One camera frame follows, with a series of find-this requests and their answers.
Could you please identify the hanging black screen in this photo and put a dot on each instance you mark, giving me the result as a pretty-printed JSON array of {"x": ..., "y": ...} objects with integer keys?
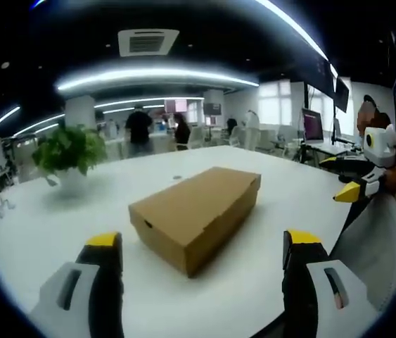
[{"x": 342, "y": 93}]

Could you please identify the small dark clip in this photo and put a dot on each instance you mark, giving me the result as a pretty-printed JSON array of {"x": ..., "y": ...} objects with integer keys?
[{"x": 1, "y": 208}]

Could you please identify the white pillar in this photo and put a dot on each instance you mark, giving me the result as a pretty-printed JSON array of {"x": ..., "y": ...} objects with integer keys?
[{"x": 80, "y": 112}]

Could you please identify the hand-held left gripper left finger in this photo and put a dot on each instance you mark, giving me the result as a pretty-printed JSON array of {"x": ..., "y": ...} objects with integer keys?
[{"x": 108, "y": 281}]

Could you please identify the green potted plant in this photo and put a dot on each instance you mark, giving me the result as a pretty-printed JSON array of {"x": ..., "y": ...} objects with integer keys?
[{"x": 69, "y": 151}]

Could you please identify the person's right hand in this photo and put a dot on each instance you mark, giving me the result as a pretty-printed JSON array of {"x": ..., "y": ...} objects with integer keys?
[{"x": 394, "y": 179}]

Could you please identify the white office chair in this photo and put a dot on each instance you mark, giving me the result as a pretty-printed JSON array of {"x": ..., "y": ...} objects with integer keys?
[
  {"x": 196, "y": 137},
  {"x": 237, "y": 136}
]

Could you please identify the brown cardboard shoe box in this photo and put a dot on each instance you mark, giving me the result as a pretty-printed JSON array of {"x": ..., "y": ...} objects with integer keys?
[{"x": 194, "y": 207}]

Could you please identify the ceiling air conditioner vent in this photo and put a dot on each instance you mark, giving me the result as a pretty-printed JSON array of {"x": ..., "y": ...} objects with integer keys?
[{"x": 147, "y": 42}]

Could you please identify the long ceiling light strip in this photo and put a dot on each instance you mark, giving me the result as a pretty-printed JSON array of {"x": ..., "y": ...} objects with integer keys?
[
  {"x": 155, "y": 75},
  {"x": 299, "y": 31}
]

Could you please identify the desktop computer monitor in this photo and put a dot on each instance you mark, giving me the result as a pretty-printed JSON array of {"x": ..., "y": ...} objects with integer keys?
[{"x": 313, "y": 125}]

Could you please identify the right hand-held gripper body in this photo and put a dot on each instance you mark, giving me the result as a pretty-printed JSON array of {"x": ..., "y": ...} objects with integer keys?
[{"x": 382, "y": 149}]

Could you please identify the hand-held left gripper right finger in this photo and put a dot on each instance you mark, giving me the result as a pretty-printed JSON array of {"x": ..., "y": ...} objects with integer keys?
[{"x": 299, "y": 281}]

